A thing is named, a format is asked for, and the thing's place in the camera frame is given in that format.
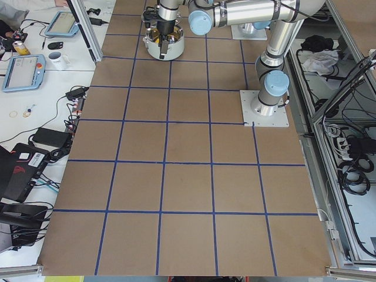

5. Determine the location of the aluminium frame post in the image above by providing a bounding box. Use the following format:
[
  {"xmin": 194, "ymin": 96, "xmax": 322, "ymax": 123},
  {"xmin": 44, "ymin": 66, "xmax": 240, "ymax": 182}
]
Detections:
[{"xmin": 67, "ymin": 0, "xmax": 103, "ymax": 63}]

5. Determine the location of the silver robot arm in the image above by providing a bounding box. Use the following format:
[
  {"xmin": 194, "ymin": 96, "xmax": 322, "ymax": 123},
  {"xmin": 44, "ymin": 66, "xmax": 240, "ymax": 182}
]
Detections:
[{"xmin": 143, "ymin": 0, "xmax": 324, "ymax": 116}]

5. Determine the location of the blue teach pendant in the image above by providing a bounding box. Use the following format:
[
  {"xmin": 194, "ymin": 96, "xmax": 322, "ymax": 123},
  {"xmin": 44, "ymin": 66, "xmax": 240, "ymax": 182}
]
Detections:
[
  {"xmin": 2, "ymin": 54, "xmax": 46, "ymax": 92},
  {"xmin": 45, "ymin": 11, "xmax": 79, "ymax": 38}
]

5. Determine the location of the black power brick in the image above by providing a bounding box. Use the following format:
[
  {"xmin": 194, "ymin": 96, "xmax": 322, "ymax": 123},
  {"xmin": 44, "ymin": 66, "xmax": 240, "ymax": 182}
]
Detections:
[{"xmin": 65, "ymin": 86, "xmax": 89, "ymax": 100}]

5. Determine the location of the yellow drink can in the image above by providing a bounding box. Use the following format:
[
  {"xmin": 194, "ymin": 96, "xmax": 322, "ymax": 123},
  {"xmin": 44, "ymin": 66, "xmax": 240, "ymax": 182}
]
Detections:
[{"xmin": 12, "ymin": 41, "xmax": 31, "ymax": 56}]

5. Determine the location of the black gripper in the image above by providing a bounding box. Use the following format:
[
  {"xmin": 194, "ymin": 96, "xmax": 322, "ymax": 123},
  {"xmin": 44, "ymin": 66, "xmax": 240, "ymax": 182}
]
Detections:
[{"xmin": 157, "ymin": 18, "xmax": 175, "ymax": 60}]

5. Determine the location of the pale green cooking pot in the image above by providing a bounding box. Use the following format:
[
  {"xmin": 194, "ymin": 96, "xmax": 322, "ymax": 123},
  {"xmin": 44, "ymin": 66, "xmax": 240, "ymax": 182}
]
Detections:
[{"xmin": 143, "ymin": 25, "xmax": 185, "ymax": 61}]

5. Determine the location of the yellow corn cob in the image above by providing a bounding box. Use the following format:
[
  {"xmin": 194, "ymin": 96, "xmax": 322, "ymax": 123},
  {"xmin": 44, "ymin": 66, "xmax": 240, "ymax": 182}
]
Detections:
[{"xmin": 149, "ymin": 26, "xmax": 182, "ymax": 42}]

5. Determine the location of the blue teach pendant far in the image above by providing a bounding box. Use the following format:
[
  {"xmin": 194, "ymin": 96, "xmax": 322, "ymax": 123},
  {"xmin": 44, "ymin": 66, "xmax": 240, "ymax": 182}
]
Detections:
[{"xmin": 45, "ymin": 11, "xmax": 79, "ymax": 38}]

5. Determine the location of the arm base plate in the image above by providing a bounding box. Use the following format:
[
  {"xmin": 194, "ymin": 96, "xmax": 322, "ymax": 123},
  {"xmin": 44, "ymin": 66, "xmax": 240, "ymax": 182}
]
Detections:
[
  {"xmin": 231, "ymin": 22, "xmax": 269, "ymax": 41},
  {"xmin": 240, "ymin": 90, "xmax": 289, "ymax": 127}
]

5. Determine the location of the blue teach pendant near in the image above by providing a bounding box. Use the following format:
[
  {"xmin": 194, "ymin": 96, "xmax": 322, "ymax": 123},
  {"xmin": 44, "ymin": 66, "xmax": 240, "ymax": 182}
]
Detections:
[{"xmin": 2, "ymin": 54, "xmax": 46, "ymax": 92}]

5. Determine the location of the black power adapter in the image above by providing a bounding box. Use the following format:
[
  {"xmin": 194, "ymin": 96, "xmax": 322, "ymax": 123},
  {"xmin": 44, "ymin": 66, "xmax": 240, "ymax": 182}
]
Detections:
[{"xmin": 32, "ymin": 127, "xmax": 72, "ymax": 148}]

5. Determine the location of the white mug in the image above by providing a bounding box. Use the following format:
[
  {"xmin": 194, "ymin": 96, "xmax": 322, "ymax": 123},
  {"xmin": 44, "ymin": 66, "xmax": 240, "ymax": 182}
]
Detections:
[{"xmin": 48, "ymin": 51, "xmax": 71, "ymax": 71}]

